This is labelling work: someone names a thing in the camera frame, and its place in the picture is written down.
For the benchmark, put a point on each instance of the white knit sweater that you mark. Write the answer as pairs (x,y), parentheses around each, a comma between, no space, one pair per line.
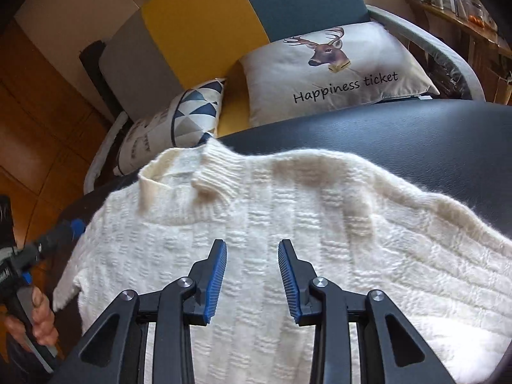
(280,224)

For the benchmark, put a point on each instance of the person's left hand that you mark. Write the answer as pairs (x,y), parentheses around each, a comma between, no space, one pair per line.
(42,320)

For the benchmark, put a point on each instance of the wooden shelf with items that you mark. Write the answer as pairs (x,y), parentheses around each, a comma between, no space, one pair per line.
(464,12)

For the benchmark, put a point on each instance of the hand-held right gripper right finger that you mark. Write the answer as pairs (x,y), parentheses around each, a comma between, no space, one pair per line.
(288,278)

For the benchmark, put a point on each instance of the deer print pillow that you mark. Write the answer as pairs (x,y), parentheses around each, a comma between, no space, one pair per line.
(340,74)

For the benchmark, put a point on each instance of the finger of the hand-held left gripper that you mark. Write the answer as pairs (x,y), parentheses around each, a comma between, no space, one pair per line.
(60,232)

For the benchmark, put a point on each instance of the black leather table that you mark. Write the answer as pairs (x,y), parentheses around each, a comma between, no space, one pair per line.
(400,136)

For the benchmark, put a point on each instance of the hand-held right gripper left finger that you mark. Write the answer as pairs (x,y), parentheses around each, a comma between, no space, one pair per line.
(215,276)

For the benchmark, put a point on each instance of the grey yellow blue sofa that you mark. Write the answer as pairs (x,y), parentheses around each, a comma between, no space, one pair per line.
(224,36)

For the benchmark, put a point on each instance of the blue triangle pattern pillow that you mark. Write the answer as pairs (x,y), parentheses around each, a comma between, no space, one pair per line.
(172,124)

